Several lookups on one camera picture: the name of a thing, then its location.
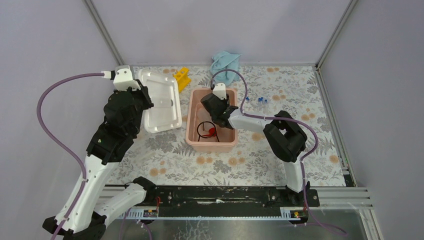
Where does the red-capped white wash bottle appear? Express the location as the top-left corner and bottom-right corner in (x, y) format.
(201, 127), (217, 139)

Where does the black metal ring tripod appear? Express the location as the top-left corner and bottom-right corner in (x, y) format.
(196, 121), (220, 143)

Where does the pink plastic bin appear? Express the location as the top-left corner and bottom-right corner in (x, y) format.
(185, 88), (239, 153)

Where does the white plastic bin lid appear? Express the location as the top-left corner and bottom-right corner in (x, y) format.
(137, 69), (182, 133)

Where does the light blue cloth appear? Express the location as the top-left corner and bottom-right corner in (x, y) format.
(210, 51), (242, 87)

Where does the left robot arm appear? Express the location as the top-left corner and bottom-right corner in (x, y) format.
(42, 87), (156, 240)

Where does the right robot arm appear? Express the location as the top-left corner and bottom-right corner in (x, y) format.
(200, 93), (308, 206)

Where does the yellow test tube rack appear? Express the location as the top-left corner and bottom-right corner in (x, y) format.
(172, 67), (192, 93)

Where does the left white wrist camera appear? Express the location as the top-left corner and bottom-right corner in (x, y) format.
(101, 65), (141, 91)

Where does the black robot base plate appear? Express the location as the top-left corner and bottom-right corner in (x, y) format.
(127, 185), (320, 221)

